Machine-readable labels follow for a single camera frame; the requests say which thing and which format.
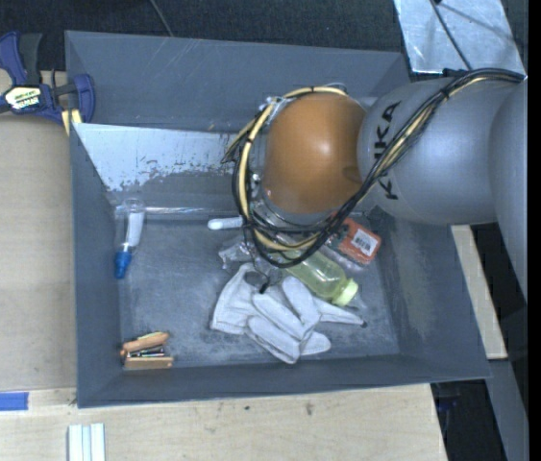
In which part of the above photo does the clear bottle with yellow liquid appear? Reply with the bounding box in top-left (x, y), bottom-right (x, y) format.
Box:
top-left (283, 249), bottom-right (360, 307)

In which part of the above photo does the orange and wood stapler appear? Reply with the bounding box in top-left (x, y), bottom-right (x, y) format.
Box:
top-left (119, 330), bottom-right (176, 372)

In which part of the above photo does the orange packet with barcode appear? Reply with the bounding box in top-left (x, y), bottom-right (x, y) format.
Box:
top-left (329, 216), bottom-right (383, 269)

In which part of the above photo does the grey metal bin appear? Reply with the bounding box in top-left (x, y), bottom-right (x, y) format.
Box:
top-left (63, 30), bottom-right (493, 409)

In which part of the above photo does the white plastic tube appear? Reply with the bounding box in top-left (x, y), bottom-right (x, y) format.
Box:
top-left (207, 215), bottom-right (245, 231)

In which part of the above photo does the clear bottle with blue cap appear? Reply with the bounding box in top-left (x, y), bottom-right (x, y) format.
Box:
top-left (112, 198), bottom-right (147, 280)

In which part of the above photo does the white work glove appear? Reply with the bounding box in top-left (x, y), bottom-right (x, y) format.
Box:
top-left (209, 262), bottom-right (366, 366)

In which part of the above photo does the pale wood flat board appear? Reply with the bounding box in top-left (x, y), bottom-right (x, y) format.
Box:
top-left (0, 67), bottom-right (80, 394)

